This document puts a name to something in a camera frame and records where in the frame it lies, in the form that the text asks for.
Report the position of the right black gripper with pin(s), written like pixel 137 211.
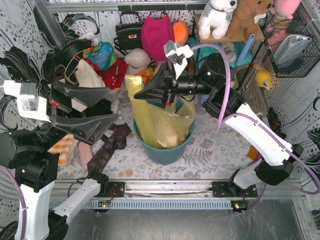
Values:
pixel 169 84

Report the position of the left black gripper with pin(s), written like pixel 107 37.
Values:
pixel 53 109

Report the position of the yellow translucent trash bag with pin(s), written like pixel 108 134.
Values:
pixel 160 128

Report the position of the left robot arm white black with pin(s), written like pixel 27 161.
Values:
pixel 27 152

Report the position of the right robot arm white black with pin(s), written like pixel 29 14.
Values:
pixel 276 164

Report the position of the cream canvas tote bag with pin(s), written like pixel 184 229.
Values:
pixel 87 77

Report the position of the magenta knitted bag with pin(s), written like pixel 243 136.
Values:
pixel 155 33

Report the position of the teal plastic trash bin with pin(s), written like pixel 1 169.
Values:
pixel 164 156

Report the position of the orange striped cloth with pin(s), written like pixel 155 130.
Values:
pixel 146 74

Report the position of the dark floral necktie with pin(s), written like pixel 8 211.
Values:
pixel 117 141

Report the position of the pink fuzzy cloth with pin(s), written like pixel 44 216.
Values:
pixel 85 154

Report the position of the white plush bear red clothes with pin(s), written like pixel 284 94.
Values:
pixel 134 62

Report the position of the orange white checkered towel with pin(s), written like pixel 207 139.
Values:
pixel 65 148

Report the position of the colorful rainbow cloth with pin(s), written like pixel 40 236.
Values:
pixel 100 57

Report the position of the teal folded cloth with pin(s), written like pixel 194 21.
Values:
pixel 205 51

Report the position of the black leather handbag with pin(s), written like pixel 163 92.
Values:
pixel 128 35

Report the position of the black round hat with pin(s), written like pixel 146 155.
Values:
pixel 64 55

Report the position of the orange plush toy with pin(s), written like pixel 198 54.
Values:
pixel 181 33

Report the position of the grey patterned rolled cloth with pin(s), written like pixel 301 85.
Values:
pixel 230 51

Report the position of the white plush dog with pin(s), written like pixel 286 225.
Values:
pixel 216 18

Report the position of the blue lint roller mop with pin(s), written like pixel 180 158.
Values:
pixel 242 59

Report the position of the yellow plush duck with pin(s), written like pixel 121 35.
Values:
pixel 262 75

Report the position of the brown teddy bear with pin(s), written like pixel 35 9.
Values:
pixel 247 16

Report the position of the purple orange sock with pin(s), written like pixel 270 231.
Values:
pixel 254 155

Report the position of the silver foil pouch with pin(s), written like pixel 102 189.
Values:
pixel 291 48

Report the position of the pink plush toy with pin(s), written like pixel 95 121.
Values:
pixel 283 13

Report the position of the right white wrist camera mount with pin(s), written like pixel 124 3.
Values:
pixel 178 53

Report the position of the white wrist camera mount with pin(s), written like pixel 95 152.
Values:
pixel 29 103
pixel 178 53

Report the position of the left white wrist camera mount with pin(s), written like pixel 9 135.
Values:
pixel 29 103

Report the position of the aluminium rail base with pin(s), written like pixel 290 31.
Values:
pixel 170 195

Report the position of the black wire basket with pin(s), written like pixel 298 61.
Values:
pixel 300 67

